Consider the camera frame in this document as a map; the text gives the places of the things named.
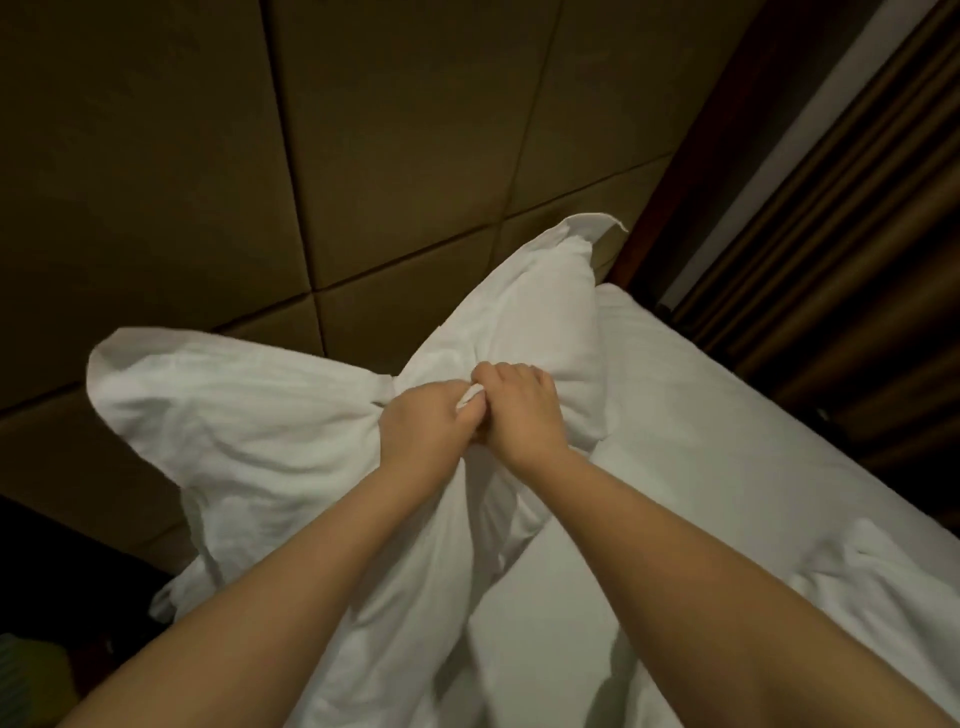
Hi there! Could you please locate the person's left hand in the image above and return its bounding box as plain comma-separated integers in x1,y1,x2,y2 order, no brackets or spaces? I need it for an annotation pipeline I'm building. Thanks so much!
376,378,491,491

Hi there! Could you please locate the person's right hand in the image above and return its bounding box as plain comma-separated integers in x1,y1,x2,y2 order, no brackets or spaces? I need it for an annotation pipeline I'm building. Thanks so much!
469,360,575,479

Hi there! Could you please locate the white pillow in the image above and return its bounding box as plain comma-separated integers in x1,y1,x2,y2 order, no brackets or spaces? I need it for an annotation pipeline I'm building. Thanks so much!
84,211,630,728

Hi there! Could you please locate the white bed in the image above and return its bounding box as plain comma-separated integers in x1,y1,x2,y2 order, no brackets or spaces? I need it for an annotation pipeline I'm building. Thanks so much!
435,282,960,728

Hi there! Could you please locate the white duvet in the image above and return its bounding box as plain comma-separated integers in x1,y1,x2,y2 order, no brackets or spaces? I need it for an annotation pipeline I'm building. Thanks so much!
622,517,960,728

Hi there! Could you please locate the person's right forearm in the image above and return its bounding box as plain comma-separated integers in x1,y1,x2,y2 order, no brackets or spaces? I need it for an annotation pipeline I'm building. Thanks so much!
517,447,956,728

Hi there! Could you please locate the person's left forearm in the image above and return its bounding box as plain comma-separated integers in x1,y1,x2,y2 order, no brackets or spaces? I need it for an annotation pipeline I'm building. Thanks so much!
60,462,455,728

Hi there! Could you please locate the tan padded headboard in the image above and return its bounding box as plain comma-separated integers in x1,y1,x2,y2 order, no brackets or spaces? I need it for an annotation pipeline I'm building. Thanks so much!
0,0,770,575

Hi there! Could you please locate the brown curtain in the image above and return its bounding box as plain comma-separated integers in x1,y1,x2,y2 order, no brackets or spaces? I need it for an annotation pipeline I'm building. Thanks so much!
667,0,960,530

